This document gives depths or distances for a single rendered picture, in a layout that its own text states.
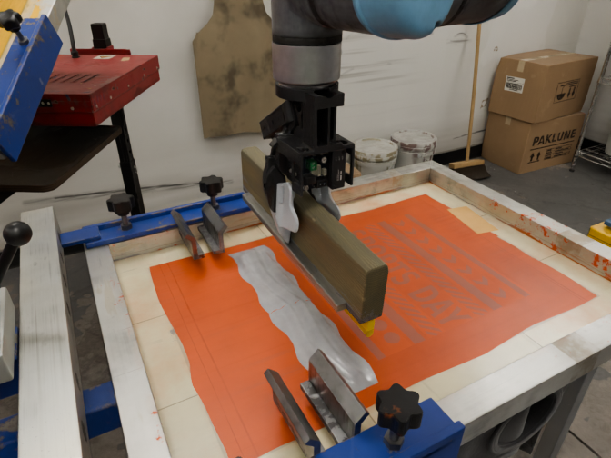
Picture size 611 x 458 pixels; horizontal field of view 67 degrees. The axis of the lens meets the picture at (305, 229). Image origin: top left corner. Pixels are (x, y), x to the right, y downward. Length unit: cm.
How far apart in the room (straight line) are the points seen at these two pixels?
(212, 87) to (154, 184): 64
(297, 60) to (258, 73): 216
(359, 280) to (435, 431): 17
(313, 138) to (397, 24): 16
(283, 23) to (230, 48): 211
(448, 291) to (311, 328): 24
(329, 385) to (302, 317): 19
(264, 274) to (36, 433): 40
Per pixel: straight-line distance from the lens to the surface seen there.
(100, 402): 69
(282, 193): 58
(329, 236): 53
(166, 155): 270
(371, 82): 315
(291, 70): 50
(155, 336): 69
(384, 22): 41
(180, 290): 76
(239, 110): 269
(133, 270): 83
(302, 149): 52
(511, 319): 75
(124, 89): 158
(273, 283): 74
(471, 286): 79
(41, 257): 76
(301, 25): 49
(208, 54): 256
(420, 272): 80
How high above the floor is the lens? 141
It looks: 31 degrees down
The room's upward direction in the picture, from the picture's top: straight up
